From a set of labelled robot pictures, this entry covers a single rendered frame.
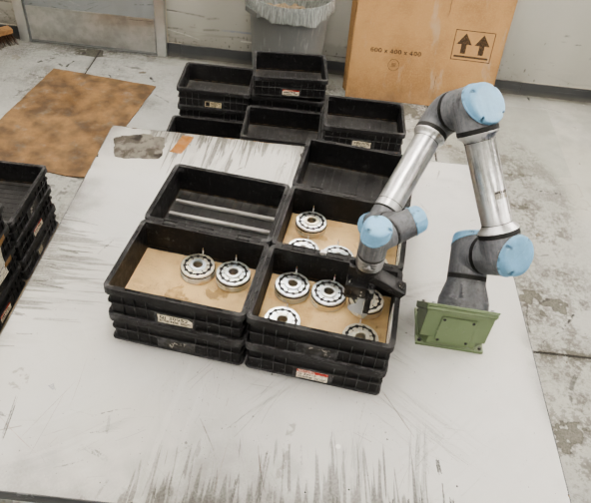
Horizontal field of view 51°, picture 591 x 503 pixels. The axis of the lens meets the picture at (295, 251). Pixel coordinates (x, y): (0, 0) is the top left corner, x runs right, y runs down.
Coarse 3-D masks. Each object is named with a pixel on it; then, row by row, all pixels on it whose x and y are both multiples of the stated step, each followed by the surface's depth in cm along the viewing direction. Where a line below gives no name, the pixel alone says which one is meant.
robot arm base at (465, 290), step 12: (456, 276) 184; (468, 276) 183; (480, 276) 184; (444, 288) 187; (456, 288) 184; (468, 288) 182; (480, 288) 183; (444, 300) 184; (456, 300) 182; (468, 300) 181; (480, 300) 182
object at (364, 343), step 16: (320, 256) 184; (336, 256) 184; (400, 272) 182; (256, 288) 172; (256, 320) 165; (272, 320) 165; (320, 336) 164; (336, 336) 162; (352, 336) 163; (384, 352) 163
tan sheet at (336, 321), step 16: (272, 288) 187; (272, 304) 182; (304, 304) 183; (384, 304) 186; (304, 320) 179; (320, 320) 179; (336, 320) 180; (352, 320) 180; (368, 320) 181; (384, 320) 181; (384, 336) 177
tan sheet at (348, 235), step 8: (296, 216) 212; (328, 224) 210; (336, 224) 211; (344, 224) 211; (288, 232) 206; (328, 232) 207; (336, 232) 208; (344, 232) 208; (352, 232) 208; (288, 240) 203; (312, 240) 204; (320, 240) 204; (328, 240) 204; (336, 240) 205; (344, 240) 205; (352, 240) 205; (320, 248) 201; (352, 248) 203; (392, 248) 204; (392, 256) 201
